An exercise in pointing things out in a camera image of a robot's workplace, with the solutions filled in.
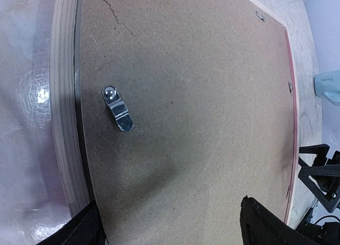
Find metal turn clip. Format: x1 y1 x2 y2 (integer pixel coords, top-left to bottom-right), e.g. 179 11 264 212
102 86 133 132

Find light blue mug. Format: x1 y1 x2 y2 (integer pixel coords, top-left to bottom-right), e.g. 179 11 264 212
314 70 340 106

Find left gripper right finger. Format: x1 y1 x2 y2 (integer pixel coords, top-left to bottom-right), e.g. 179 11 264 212
240 196 329 245

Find brown backing board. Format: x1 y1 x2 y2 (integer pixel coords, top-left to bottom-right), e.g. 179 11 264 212
80 0 294 244

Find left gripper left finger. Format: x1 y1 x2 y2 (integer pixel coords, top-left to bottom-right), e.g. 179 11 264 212
38 201 106 245

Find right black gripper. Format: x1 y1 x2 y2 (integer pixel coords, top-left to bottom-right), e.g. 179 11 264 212
297 143 340 213

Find pink wooden picture frame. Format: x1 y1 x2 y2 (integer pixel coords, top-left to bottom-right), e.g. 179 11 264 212
49 0 322 216

